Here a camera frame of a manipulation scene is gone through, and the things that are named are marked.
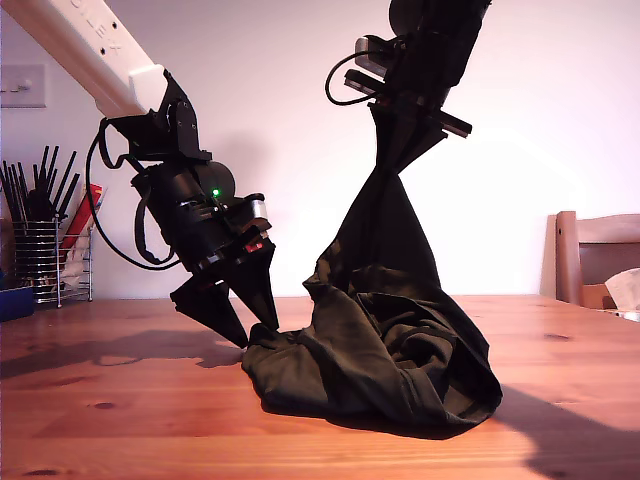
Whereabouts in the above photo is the white tissue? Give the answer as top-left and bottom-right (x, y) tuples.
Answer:
(603, 268), (640, 315)

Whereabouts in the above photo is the flat black robot cable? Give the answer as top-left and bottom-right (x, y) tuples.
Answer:
(133, 197), (174, 265)

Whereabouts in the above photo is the wooden chair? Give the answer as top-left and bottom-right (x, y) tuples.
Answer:
(553, 211), (640, 311)

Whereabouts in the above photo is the metal wire utensil holder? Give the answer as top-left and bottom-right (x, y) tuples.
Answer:
(10, 222), (95, 311)

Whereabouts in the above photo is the white light switch plate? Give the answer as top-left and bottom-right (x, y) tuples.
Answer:
(0, 64), (47, 111)

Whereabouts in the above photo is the white paper packet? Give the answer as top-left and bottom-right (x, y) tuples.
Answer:
(58, 234), (94, 294)

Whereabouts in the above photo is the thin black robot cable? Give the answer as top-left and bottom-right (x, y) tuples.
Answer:
(85, 117), (181, 274)
(324, 52), (374, 108)

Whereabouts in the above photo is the red paper packet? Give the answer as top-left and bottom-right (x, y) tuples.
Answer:
(59, 183), (107, 256)

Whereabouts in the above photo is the blue box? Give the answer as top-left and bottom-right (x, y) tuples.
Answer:
(0, 287), (36, 324)

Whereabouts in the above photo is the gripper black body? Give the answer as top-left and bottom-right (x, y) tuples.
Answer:
(158, 207), (277, 301)

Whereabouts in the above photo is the brown cardboard box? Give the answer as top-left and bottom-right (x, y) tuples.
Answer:
(581, 283), (617, 311)

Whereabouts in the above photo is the dark green underwear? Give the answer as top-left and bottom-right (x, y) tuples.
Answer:
(241, 167), (504, 441)

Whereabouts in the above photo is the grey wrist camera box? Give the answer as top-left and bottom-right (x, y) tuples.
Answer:
(219, 193), (274, 241)
(353, 34), (399, 77)

